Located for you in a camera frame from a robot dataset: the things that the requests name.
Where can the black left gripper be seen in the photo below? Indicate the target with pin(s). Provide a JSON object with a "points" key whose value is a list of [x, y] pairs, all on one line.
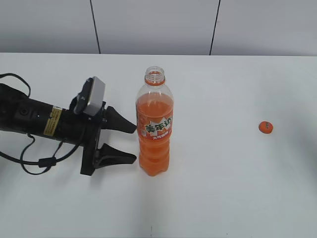
{"points": [[85, 129]]}

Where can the orange Mirinda soda bottle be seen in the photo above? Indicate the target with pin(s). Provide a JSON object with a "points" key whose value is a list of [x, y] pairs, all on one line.
{"points": [[154, 113]]}

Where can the orange bottle cap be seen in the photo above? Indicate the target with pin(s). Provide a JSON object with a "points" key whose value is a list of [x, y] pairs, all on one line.
{"points": [[266, 127]]}

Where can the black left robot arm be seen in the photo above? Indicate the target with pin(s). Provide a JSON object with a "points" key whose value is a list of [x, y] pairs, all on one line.
{"points": [[20, 114]]}

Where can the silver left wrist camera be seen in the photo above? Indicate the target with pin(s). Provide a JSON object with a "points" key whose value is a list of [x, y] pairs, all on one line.
{"points": [[90, 99]]}

